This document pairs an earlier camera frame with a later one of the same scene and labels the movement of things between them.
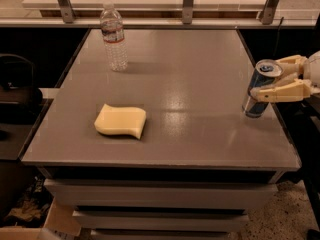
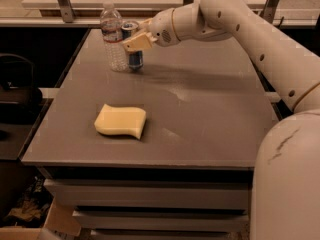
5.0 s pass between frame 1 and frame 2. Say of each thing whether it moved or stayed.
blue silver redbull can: moved
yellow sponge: stayed
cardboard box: stayed
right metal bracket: stayed
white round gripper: moved
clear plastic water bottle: stayed
